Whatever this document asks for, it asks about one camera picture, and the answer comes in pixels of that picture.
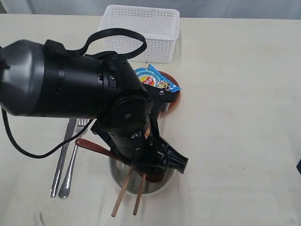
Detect blue chips bag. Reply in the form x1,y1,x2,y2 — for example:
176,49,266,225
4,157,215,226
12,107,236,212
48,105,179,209
135,64,181,93

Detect brown wooden spoon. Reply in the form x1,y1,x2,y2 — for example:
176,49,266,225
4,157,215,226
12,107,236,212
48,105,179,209
75,138,164,183

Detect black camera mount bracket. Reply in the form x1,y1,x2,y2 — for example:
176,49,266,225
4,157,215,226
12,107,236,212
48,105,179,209
143,84,172,113

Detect silver fork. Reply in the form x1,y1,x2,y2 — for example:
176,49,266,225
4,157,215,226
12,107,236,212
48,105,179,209
58,119,89,199

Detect white perforated plastic basket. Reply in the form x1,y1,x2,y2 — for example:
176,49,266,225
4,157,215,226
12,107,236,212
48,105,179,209
98,5,180,64

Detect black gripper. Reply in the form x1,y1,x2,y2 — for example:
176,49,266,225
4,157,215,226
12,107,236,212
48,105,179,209
91,117,189,177

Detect white speckled bowl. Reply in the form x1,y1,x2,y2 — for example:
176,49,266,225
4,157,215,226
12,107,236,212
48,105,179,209
109,158,176,197

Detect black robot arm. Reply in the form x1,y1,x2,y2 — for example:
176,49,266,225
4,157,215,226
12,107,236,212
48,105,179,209
0,40,188,178

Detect wooden chopstick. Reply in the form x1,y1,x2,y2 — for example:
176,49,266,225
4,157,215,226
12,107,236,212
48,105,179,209
133,173,146,216
111,167,133,217

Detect silver table knife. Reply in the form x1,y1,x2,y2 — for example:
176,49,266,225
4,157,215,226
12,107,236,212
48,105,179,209
50,118,77,198

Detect brown round plate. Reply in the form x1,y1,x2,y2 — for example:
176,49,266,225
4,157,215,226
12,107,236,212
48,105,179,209
159,71,181,117

